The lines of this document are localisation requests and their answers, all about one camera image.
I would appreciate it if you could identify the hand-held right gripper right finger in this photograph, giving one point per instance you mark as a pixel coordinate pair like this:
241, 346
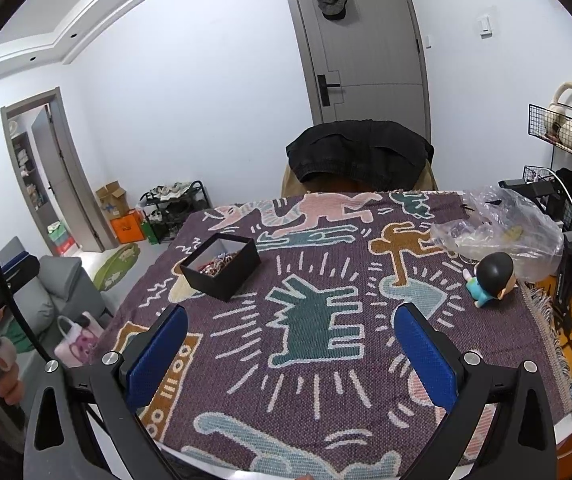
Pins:
426, 355

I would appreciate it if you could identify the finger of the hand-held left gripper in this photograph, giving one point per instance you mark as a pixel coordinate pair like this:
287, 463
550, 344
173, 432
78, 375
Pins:
16, 263

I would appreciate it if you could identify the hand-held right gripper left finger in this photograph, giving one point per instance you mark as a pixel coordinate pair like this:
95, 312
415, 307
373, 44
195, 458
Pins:
158, 355

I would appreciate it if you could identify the black jewelry box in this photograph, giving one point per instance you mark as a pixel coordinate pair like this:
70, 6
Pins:
236, 280

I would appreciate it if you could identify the pile of mixed jewelry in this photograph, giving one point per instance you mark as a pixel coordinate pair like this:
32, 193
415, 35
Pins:
218, 265

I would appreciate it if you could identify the green cloth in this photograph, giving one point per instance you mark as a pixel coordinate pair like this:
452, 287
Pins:
16, 332

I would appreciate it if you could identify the red box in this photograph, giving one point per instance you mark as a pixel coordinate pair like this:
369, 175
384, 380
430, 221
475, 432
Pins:
63, 246

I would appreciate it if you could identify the grey sofa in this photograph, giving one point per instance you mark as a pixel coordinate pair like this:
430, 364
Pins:
71, 285

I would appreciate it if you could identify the white pink tote bag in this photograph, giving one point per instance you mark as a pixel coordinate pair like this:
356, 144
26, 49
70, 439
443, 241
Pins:
73, 340

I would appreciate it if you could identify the green rug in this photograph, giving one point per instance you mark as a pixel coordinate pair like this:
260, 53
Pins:
116, 265

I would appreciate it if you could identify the black-haired toy figurine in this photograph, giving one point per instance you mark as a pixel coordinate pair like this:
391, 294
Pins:
496, 270

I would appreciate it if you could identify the grey side doorway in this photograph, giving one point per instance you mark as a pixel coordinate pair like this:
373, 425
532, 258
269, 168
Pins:
61, 160

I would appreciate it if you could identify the orange bag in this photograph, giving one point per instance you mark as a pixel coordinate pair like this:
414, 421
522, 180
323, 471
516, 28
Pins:
127, 230

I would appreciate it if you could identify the cardboard box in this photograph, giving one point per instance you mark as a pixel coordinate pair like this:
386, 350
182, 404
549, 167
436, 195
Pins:
113, 197

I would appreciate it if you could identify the green bag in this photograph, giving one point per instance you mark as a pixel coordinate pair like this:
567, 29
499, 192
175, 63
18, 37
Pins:
147, 232

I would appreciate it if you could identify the purple printed blanket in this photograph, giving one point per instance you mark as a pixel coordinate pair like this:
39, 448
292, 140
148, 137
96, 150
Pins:
316, 270

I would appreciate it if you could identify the black shoe rack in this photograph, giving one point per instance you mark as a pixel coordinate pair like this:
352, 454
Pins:
176, 210

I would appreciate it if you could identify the clear plastic bag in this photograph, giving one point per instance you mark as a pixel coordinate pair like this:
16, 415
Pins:
516, 230

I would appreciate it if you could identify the black jacket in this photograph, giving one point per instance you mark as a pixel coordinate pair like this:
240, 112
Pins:
361, 150

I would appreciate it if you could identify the grey door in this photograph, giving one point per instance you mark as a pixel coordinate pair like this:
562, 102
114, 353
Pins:
366, 60

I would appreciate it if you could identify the grey cap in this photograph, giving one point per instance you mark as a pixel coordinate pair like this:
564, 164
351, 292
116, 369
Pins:
332, 0

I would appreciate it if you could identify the white light switch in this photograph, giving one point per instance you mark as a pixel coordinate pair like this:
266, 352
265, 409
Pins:
484, 25

